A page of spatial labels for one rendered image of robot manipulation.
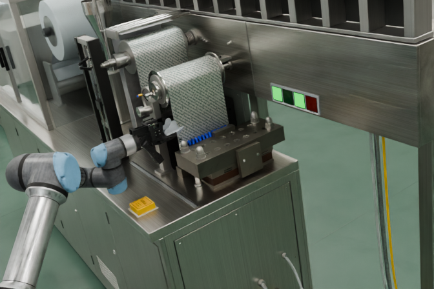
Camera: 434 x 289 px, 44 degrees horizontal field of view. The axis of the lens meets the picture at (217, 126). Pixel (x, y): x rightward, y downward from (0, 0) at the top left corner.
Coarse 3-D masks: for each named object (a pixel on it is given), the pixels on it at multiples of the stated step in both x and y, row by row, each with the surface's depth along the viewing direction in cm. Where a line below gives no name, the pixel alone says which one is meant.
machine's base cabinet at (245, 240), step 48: (288, 192) 210; (96, 240) 261; (144, 240) 194; (192, 240) 189; (240, 240) 202; (288, 240) 216; (144, 288) 218; (192, 288) 194; (240, 288) 208; (288, 288) 223
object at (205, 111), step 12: (192, 96) 205; (204, 96) 208; (216, 96) 211; (180, 108) 203; (192, 108) 206; (204, 108) 209; (216, 108) 212; (180, 120) 204; (192, 120) 207; (204, 120) 210; (216, 120) 214; (180, 132) 206; (192, 132) 209; (204, 132) 212
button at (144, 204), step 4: (140, 200) 194; (144, 200) 193; (148, 200) 193; (132, 204) 192; (136, 204) 191; (140, 204) 191; (144, 204) 190; (148, 204) 190; (152, 204) 190; (132, 208) 191; (136, 208) 189; (140, 208) 188; (144, 208) 189; (148, 208) 190; (152, 208) 191; (136, 212) 189; (140, 212) 188; (144, 212) 189
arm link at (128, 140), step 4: (124, 136) 192; (128, 136) 192; (124, 140) 191; (128, 140) 191; (132, 140) 192; (128, 144) 191; (132, 144) 191; (136, 144) 193; (128, 148) 191; (132, 148) 192; (136, 148) 193; (128, 152) 191; (132, 152) 193
